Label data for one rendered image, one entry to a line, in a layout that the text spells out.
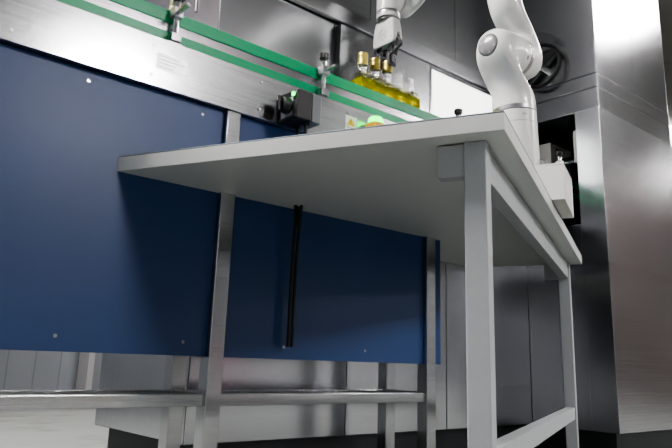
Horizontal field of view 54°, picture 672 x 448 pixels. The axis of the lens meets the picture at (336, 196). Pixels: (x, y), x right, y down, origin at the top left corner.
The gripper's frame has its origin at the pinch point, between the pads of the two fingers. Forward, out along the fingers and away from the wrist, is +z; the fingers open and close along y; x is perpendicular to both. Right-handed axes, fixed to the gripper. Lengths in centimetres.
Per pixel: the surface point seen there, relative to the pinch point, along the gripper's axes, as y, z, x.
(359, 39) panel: -11.9, -12.1, -2.7
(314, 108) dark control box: 24, 38, -50
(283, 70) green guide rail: 14, 25, -53
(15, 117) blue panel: 14, 56, -118
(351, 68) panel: -12.0, 0.4, -6.1
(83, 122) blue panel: 14, 53, -105
